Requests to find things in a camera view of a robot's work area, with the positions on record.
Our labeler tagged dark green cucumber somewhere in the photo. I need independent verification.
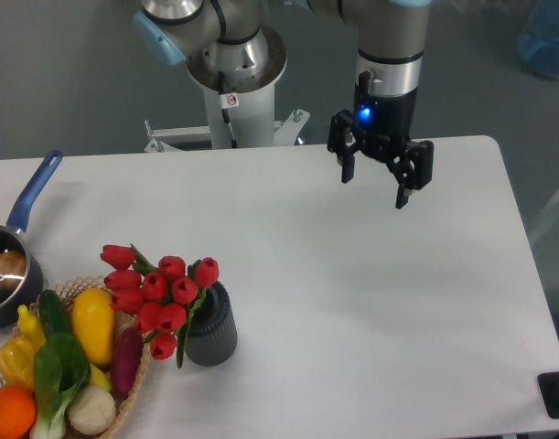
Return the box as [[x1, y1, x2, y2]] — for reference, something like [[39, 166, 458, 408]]
[[38, 289, 74, 338]]

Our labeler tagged dark grey ribbed vase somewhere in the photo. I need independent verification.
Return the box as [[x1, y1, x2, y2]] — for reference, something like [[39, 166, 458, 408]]
[[185, 282, 238, 367]]

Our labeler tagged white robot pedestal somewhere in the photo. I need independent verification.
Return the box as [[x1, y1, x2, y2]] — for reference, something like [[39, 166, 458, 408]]
[[145, 84, 310, 153]]

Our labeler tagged beige garlic bulb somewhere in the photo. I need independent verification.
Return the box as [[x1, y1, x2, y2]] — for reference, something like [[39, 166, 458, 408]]
[[68, 384, 116, 435]]

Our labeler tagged blue handled saucepan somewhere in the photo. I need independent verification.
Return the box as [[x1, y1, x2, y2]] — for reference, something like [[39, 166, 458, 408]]
[[0, 150, 63, 328]]

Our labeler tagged woven wicker basket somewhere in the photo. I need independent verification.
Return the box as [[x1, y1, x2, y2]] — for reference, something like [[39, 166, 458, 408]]
[[0, 274, 152, 439]]

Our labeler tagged black device at table edge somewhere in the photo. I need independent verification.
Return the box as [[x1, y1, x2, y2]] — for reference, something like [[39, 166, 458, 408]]
[[537, 371, 559, 419]]

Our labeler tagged blue translucent container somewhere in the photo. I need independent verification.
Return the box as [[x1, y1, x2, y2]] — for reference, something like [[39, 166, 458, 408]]
[[516, 0, 559, 80]]

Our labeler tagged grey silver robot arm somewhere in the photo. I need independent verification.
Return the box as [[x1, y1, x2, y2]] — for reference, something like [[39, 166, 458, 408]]
[[134, 1, 434, 208]]

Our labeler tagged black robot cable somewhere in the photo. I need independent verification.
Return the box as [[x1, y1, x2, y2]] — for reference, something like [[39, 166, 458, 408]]
[[216, 70, 240, 149]]

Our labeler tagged red tulip bouquet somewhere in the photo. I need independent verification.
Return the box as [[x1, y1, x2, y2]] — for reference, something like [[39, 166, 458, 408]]
[[100, 244, 220, 367]]

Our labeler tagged green bok choy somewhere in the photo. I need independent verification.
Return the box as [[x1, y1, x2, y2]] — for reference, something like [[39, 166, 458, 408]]
[[30, 333, 91, 438]]

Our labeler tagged orange fruit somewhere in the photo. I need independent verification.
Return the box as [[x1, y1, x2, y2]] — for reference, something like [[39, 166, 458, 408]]
[[0, 386, 37, 438]]

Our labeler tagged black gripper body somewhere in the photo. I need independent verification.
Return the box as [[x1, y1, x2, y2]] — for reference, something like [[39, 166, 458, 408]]
[[353, 71, 416, 165]]

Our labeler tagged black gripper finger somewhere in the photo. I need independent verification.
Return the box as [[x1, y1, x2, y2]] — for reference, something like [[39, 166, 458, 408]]
[[385, 139, 434, 209], [327, 110, 366, 184]]

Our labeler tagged yellow squash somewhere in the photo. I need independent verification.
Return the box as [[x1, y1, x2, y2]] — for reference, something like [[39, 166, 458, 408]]
[[71, 288, 115, 369]]

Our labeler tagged purple eggplant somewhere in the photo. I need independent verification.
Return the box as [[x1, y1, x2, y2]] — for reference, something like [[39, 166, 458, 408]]
[[110, 327, 144, 397]]

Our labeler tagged yellow bell pepper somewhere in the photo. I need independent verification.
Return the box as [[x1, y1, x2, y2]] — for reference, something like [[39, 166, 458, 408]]
[[0, 336, 39, 391]]

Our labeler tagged round brown bread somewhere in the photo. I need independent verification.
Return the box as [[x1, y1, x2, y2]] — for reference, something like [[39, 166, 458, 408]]
[[0, 251, 27, 290]]

